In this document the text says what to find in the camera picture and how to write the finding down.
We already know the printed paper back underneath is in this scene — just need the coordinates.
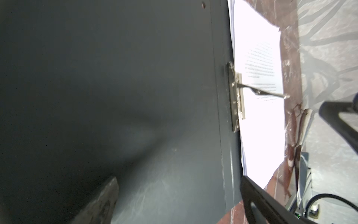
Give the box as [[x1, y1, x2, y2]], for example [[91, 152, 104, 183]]
[[228, 1, 285, 188]]

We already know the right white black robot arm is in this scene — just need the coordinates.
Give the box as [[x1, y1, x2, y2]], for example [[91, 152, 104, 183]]
[[305, 98, 358, 224]]

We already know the silver metal folder clip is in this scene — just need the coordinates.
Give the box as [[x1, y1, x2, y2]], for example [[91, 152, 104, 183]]
[[227, 61, 291, 133]]

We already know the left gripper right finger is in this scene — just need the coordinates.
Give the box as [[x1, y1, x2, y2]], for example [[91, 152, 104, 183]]
[[240, 176, 314, 224]]

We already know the black folder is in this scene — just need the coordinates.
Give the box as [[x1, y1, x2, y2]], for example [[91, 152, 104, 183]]
[[1, 1, 241, 224]]

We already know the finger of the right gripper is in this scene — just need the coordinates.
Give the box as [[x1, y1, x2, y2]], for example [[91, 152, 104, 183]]
[[319, 101, 358, 154]]

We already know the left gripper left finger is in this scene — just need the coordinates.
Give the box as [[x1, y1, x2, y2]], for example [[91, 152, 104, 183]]
[[70, 176, 119, 224]]

